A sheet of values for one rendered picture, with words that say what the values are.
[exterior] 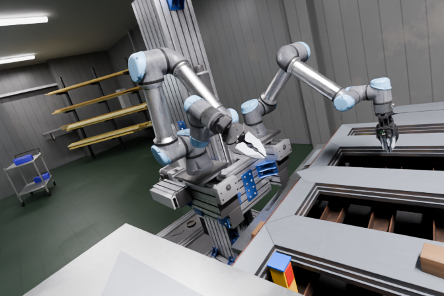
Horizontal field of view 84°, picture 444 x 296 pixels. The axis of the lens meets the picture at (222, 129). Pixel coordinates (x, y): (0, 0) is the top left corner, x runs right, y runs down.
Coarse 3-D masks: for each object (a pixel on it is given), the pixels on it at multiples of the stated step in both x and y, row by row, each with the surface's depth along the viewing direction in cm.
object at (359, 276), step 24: (312, 192) 117; (336, 192) 115; (360, 192) 108; (384, 192) 103; (408, 192) 97; (264, 264) 84; (312, 264) 81; (336, 264) 76; (384, 288) 68; (408, 288) 64
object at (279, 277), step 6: (288, 264) 79; (270, 270) 80; (276, 270) 78; (276, 276) 79; (282, 276) 77; (276, 282) 80; (282, 282) 78; (294, 282) 81; (288, 288) 78; (294, 288) 81
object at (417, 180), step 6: (408, 174) 107; (414, 174) 106; (420, 174) 105; (426, 174) 103; (408, 180) 103; (414, 180) 102; (420, 180) 101; (426, 180) 100; (408, 186) 99; (414, 186) 98; (420, 186) 97; (426, 186) 97; (426, 192) 93
